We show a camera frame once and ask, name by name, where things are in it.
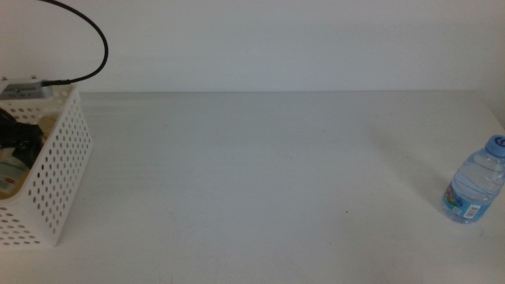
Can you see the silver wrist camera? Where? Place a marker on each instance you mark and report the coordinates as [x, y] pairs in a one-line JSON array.
[[23, 91]]

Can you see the clear water bottle blue cap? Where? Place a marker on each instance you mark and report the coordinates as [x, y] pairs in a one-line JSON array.
[[473, 185]]

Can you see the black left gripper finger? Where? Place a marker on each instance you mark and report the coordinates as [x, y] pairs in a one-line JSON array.
[[29, 155], [29, 136]]

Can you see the yellow juice bottle white cap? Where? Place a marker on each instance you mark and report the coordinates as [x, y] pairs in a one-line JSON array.
[[10, 177]]

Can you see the white perforated plastic basket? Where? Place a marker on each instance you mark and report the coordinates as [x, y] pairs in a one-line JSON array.
[[63, 158]]

